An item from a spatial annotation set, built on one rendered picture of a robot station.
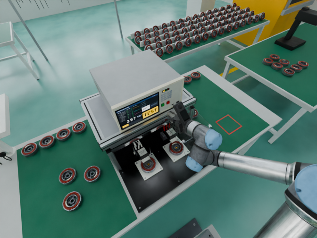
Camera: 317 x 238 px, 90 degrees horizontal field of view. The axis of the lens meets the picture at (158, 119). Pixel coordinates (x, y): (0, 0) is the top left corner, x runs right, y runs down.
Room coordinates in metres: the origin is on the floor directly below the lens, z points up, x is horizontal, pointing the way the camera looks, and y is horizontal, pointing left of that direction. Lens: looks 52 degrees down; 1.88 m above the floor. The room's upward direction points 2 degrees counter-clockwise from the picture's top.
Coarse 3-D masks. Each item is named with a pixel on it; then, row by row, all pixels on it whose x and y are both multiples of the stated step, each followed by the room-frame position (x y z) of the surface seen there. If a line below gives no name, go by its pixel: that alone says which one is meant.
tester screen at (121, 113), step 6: (150, 96) 0.62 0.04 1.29; (156, 96) 0.64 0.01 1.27; (138, 102) 0.58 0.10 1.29; (144, 102) 0.60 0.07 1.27; (150, 102) 0.62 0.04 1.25; (126, 108) 0.55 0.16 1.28; (132, 108) 0.56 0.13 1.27; (138, 108) 0.58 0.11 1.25; (150, 108) 0.61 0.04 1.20; (120, 114) 0.53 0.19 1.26; (126, 114) 0.54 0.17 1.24; (132, 114) 0.56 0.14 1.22; (138, 114) 0.57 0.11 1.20; (120, 120) 0.52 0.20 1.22; (138, 120) 0.57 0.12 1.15
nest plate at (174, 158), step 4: (176, 140) 0.64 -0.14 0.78; (168, 144) 0.60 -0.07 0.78; (164, 148) 0.57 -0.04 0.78; (168, 148) 0.57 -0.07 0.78; (168, 152) 0.54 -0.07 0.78; (172, 156) 0.51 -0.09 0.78; (176, 156) 0.50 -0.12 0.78; (180, 156) 0.50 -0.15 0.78; (172, 160) 0.48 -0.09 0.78; (176, 160) 0.47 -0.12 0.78
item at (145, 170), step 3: (150, 159) 0.47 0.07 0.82; (153, 159) 0.47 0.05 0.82; (141, 162) 0.45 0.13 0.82; (144, 162) 0.46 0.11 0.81; (147, 162) 0.45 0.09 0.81; (153, 162) 0.45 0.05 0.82; (141, 165) 0.43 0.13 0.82; (144, 165) 0.44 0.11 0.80; (147, 165) 0.43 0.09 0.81; (150, 165) 0.44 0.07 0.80; (153, 165) 0.43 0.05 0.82; (156, 165) 0.43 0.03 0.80; (141, 168) 0.42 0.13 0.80; (144, 168) 0.41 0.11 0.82; (147, 168) 0.41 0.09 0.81; (150, 168) 0.41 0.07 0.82; (153, 168) 0.41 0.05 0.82; (144, 171) 0.39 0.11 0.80; (147, 171) 0.39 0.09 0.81; (150, 171) 0.39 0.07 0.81
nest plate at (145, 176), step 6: (150, 156) 0.51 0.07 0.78; (138, 162) 0.47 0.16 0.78; (150, 162) 0.46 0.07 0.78; (156, 162) 0.46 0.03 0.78; (138, 168) 0.43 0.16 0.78; (156, 168) 0.42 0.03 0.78; (162, 168) 0.42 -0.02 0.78; (144, 174) 0.38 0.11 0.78; (150, 174) 0.38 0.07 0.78; (144, 180) 0.34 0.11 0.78
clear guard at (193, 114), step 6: (186, 108) 0.72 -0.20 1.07; (192, 108) 0.72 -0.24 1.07; (192, 114) 0.67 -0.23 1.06; (198, 114) 0.67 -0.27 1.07; (162, 120) 0.63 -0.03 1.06; (168, 120) 0.62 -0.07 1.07; (198, 120) 0.62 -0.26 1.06; (204, 120) 0.61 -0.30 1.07; (168, 126) 0.58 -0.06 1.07; (174, 126) 0.58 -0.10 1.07; (210, 126) 0.57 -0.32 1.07; (174, 132) 0.53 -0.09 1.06; (180, 138) 0.49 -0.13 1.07; (186, 138) 0.49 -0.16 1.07; (192, 138) 0.49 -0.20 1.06; (186, 144) 0.45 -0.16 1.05; (186, 150) 0.43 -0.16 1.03
